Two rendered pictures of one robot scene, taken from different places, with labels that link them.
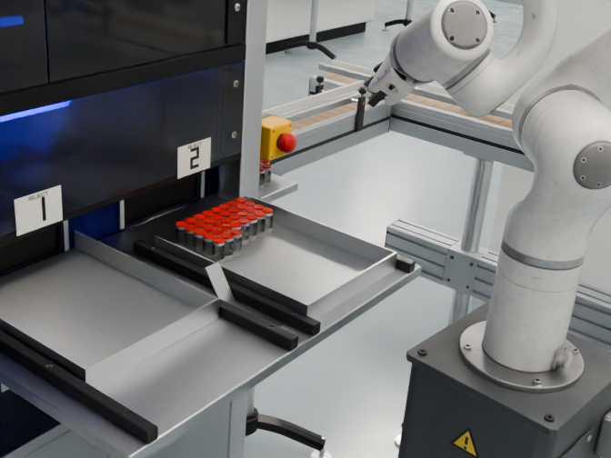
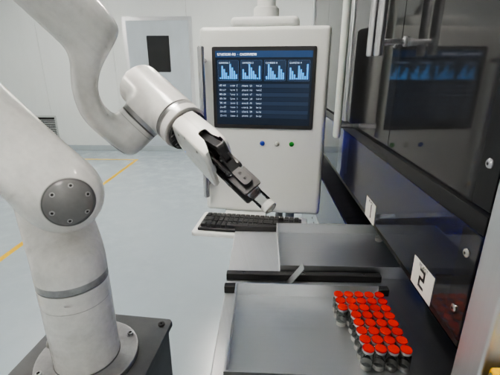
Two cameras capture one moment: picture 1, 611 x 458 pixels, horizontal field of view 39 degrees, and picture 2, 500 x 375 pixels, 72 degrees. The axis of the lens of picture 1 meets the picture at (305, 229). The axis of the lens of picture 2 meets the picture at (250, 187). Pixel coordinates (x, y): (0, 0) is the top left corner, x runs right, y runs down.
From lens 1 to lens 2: 1.80 m
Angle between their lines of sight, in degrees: 125
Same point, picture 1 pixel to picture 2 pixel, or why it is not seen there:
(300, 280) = (275, 324)
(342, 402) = not seen: outside the picture
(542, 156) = not seen: hidden behind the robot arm
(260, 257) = (324, 331)
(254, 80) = (487, 274)
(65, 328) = (321, 243)
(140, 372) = (271, 243)
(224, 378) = (239, 254)
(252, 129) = (472, 333)
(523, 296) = not seen: hidden behind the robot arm
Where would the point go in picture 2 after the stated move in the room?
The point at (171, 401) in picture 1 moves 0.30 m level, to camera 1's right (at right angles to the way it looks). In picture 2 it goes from (246, 240) to (155, 268)
